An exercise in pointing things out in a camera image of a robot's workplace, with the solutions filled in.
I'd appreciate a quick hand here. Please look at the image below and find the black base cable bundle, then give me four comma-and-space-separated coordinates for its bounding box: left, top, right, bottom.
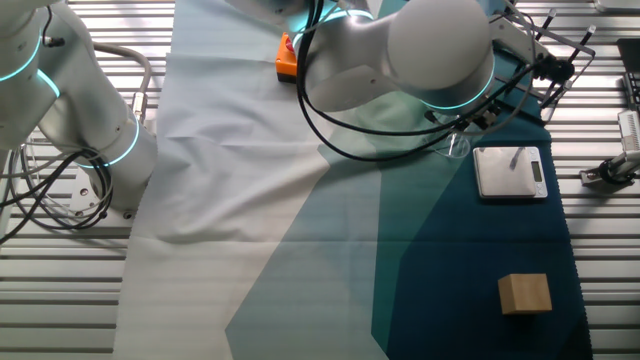
0, 144, 115, 246

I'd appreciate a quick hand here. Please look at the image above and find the teal and white tablecloth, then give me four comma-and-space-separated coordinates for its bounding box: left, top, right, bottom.
112, 0, 594, 360

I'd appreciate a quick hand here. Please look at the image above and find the thick grey base cable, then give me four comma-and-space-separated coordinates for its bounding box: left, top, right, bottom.
91, 42, 153, 126

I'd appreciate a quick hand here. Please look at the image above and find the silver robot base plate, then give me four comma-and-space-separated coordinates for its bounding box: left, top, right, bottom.
67, 167, 137, 222

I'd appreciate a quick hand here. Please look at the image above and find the silver depth camera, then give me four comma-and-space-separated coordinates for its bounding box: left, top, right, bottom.
618, 110, 640, 152

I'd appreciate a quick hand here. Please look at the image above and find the silver digital kitchen scale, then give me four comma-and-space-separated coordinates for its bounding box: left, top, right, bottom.
472, 145, 549, 201

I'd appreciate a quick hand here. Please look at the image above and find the orange emergency stop button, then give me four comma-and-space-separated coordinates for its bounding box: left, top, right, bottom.
274, 32, 302, 85

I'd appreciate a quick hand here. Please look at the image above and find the clear glass cup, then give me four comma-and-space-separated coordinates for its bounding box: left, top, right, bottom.
432, 112, 474, 161

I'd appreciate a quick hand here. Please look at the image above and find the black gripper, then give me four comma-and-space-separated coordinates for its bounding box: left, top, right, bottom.
462, 102, 501, 132

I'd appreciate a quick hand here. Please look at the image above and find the wooden block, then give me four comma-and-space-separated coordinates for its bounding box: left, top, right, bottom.
497, 272, 554, 316

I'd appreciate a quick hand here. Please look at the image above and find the black wire cup rack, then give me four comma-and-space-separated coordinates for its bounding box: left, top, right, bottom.
492, 7, 597, 126

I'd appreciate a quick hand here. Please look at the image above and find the black keyboard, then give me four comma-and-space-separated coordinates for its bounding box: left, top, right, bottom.
616, 38, 640, 112

